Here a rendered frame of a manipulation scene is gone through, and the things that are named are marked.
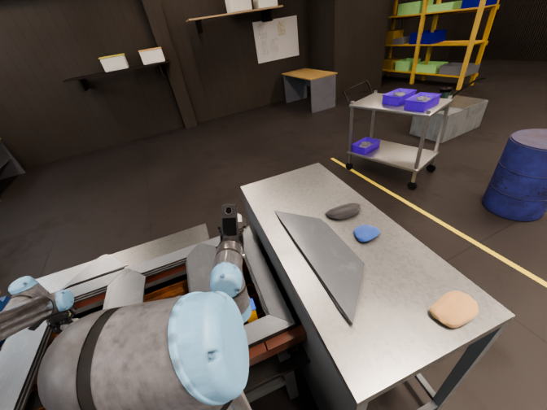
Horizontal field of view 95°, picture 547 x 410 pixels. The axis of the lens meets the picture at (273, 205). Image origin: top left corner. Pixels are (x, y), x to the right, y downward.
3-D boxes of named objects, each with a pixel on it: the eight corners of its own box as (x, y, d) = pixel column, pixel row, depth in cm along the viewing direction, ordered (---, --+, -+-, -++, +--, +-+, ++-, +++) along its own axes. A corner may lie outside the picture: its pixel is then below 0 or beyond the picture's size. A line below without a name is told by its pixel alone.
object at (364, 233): (365, 246, 113) (365, 242, 111) (347, 234, 120) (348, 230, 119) (382, 234, 118) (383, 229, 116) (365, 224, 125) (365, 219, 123)
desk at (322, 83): (307, 97, 741) (305, 67, 696) (337, 106, 629) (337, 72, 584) (284, 102, 721) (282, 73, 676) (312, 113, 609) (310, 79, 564)
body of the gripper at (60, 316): (74, 323, 109) (56, 307, 102) (52, 332, 107) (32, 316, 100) (78, 308, 115) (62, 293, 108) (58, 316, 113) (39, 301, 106)
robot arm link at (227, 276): (213, 305, 60) (203, 278, 57) (218, 275, 70) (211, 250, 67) (245, 299, 60) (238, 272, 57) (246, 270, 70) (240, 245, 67)
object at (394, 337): (241, 191, 173) (240, 186, 170) (318, 167, 185) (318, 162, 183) (356, 407, 71) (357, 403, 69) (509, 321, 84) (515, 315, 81)
